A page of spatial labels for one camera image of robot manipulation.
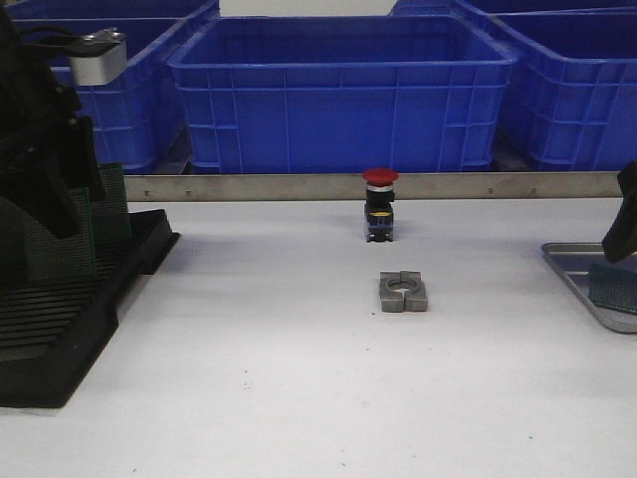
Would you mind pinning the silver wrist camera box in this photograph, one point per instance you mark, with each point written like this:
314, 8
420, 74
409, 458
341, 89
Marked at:
99, 58

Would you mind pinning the left blue plastic crate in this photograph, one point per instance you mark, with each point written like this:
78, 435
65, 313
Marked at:
138, 116

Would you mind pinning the metal table edge rail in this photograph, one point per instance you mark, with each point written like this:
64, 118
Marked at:
333, 187

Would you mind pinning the blue plastic crate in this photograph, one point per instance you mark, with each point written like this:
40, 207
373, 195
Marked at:
341, 94
570, 104
138, 116

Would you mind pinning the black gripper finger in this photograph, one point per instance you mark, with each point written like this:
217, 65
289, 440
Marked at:
74, 144
46, 195
620, 240

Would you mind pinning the green perforated circuit board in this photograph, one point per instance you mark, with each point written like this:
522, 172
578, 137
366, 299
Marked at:
612, 288

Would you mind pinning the far left blue crate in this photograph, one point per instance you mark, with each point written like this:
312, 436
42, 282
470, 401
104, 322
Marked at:
100, 9

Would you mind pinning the far right blue crate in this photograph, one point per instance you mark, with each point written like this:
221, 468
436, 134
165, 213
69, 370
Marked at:
486, 7

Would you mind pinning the silver metal tray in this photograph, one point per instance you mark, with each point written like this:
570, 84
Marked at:
571, 263

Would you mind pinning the black slotted board rack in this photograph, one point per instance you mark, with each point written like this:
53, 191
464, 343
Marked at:
53, 331

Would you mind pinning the red emergency stop button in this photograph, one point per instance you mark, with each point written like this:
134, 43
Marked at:
379, 216

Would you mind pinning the rear right green circuit board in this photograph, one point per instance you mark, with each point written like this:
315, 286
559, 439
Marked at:
110, 217

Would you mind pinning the right blue plastic crate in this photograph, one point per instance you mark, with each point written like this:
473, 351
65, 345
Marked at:
570, 104

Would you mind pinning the center blue plastic crate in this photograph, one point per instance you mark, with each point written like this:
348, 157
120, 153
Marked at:
341, 94

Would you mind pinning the grey metal clamp block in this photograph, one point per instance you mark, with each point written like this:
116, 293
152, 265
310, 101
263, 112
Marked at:
402, 291

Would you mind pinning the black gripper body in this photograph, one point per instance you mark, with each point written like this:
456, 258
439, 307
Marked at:
33, 102

